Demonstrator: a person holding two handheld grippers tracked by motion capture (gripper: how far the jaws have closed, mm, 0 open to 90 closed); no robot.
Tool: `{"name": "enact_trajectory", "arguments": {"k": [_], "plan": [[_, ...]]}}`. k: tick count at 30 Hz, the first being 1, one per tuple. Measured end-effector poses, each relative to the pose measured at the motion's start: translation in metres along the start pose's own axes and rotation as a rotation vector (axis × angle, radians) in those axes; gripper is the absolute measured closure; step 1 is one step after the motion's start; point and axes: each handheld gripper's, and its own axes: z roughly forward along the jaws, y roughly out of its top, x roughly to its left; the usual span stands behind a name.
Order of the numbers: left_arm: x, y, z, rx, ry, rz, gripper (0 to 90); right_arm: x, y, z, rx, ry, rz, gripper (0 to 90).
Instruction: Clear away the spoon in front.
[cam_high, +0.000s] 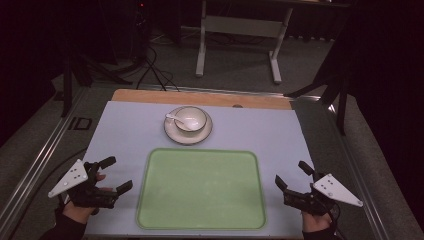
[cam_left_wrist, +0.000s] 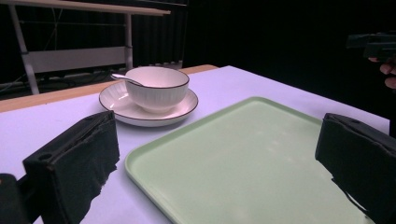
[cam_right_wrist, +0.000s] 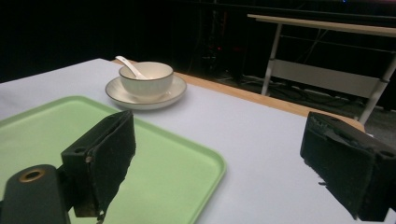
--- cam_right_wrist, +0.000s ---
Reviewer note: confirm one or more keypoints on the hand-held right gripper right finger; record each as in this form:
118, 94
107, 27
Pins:
345, 165

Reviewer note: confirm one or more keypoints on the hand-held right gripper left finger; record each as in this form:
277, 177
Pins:
102, 161

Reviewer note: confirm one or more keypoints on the green plastic tray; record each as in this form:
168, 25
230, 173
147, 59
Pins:
168, 174

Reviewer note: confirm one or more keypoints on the white-framed desk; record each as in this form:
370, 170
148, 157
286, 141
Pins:
327, 77

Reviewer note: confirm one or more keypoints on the white ceramic bowl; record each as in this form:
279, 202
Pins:
149, 83

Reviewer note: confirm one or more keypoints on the white ceramic spoon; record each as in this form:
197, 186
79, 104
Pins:
130, 67

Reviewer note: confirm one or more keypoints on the white ceramic plate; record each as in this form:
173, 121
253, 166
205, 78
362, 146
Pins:
174, 91

